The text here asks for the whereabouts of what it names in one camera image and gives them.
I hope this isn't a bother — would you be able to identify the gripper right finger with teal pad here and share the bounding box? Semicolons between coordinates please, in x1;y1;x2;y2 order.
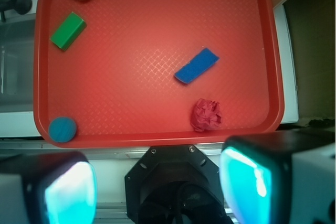
219;128;335;223

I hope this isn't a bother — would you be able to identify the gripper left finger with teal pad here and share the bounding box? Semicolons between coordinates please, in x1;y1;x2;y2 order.
1;152;97;223

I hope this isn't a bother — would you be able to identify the blue sponge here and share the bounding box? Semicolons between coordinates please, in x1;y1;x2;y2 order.
174;48;219;84

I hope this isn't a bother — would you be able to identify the blue textured ball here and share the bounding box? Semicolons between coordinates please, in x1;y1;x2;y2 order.
48;117;77;143

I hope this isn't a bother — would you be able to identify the crumpled red paper ball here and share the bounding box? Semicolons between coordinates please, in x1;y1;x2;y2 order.
190;99;223;132

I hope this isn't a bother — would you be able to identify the red plastic tray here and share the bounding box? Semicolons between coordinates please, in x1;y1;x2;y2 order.
34;0;284;148

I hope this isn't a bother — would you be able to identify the green rectangular block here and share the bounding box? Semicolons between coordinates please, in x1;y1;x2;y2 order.
50;12;87;51

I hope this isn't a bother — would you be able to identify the grey plastic sink basin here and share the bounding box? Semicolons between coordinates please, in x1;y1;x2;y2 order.
1;14;36;113

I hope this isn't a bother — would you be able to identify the brown cardboard sheet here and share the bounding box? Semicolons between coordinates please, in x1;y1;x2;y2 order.
272;0;335;125

